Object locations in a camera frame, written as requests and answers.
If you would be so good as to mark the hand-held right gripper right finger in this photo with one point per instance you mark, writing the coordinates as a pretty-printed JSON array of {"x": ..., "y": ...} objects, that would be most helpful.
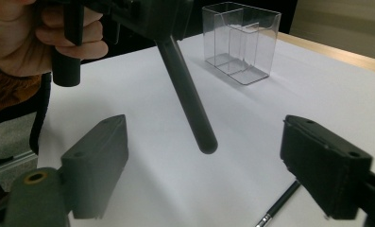
[{"x": 327, "y": 170}]

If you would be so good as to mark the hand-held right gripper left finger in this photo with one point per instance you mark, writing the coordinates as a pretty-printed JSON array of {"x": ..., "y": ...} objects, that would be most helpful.
[{"x": 93, "y": 167}]

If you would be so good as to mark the long thin black pencil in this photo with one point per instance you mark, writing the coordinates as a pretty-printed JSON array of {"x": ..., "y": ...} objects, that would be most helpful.
[{"x": 281, "y": 201}]

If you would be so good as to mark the clear plastic organizer box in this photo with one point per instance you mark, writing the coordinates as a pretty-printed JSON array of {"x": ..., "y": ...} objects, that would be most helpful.
[{"x": 242, "y": 44}]

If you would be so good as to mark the white table sheet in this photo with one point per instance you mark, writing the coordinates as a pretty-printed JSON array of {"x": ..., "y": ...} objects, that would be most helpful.
[{"x": 163, "y": 104}]

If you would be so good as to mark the wooden table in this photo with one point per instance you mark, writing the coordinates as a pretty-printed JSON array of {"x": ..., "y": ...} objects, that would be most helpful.
[{"x": 339, "y": 55}]

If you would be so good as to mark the aluminium floor rail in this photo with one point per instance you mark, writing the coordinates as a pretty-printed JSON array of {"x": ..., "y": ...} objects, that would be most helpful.
[{"x": 15, "y": 161}]

